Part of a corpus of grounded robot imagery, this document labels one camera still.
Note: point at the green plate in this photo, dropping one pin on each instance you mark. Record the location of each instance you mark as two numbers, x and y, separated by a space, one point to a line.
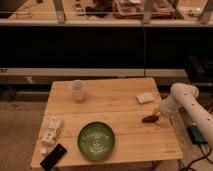
96 141

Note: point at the clear plastic cup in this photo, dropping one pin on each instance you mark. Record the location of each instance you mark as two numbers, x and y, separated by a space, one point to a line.
77 88

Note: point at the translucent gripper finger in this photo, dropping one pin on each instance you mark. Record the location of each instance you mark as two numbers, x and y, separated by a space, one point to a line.
157 113

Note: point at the black phone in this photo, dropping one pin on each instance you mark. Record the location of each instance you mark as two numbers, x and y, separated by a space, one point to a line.
53 157

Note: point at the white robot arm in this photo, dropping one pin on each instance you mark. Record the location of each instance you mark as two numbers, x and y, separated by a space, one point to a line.
185 95

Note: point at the black box on floor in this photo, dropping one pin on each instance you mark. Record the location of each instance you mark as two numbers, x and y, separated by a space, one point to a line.
195 135

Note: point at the white sponge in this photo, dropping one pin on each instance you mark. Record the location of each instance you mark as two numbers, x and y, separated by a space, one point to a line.
145 98

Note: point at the wooden table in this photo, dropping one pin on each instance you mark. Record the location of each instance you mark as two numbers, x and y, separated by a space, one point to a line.
112 101

